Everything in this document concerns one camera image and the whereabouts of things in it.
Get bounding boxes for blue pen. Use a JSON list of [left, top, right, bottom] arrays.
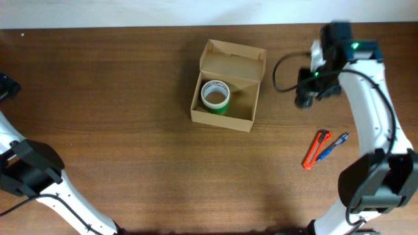
[[316, 133, 349, 162]]

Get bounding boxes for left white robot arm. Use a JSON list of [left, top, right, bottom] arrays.
[[1, 114, 127, 234]]

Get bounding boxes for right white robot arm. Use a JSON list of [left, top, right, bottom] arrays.
[[295, 22, 417, 234]]

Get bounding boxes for brown cardboard box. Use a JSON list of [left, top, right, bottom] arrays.
[[190, 39, 266, 133]]

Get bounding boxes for orange utility knife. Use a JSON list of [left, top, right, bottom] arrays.
[[302, 129, 332, 170]]

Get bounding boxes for white tape roll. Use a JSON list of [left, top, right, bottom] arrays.
[[201, 80, 231, 104]]

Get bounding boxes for green tape roll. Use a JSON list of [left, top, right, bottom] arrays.
[[204, 102, 229, 115]]

